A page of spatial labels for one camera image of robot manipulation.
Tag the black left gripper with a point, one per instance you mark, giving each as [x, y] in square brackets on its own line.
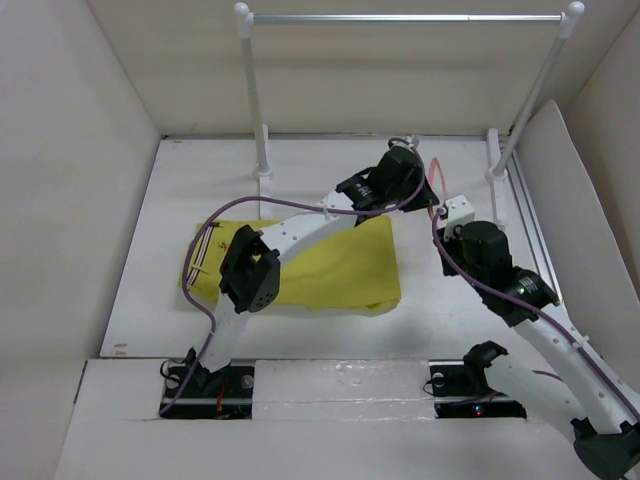
[421, 200]

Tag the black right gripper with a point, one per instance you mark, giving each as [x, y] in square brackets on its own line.
[448, 244]

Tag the pink clothes hanger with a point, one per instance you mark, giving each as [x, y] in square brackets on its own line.
[437, 181]

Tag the yellow trousers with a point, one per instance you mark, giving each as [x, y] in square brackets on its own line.
[355, 269]

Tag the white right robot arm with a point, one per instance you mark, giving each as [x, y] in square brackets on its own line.
[585, 401]

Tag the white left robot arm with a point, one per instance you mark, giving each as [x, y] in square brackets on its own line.
[251, 268]

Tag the white side board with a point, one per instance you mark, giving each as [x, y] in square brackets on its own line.
[593, 279]

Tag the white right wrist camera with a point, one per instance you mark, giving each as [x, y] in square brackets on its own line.
[459, 212]

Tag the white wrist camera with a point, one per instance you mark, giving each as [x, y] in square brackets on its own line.
[459, 212]
[410, 142]

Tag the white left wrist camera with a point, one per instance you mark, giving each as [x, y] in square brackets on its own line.
[410, 142]

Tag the aluminium rail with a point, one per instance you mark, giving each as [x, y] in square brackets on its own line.
[537, 245]

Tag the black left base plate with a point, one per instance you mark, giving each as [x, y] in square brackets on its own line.
[226, 394]

